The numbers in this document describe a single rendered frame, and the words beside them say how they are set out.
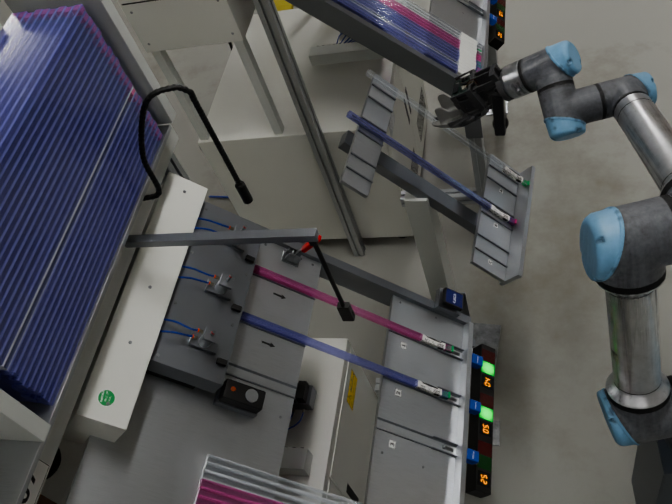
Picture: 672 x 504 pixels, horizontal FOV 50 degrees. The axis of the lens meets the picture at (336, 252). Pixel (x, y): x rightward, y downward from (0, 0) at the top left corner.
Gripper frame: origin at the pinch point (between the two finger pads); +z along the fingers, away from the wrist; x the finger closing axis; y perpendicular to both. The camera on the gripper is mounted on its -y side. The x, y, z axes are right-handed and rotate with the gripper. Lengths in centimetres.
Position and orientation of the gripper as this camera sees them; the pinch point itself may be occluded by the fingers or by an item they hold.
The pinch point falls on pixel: (439, 121)
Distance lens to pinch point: 175.3
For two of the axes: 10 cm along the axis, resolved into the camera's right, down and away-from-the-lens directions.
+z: -7.2, 2.3, 6.6
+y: -6.5, -5.5, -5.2
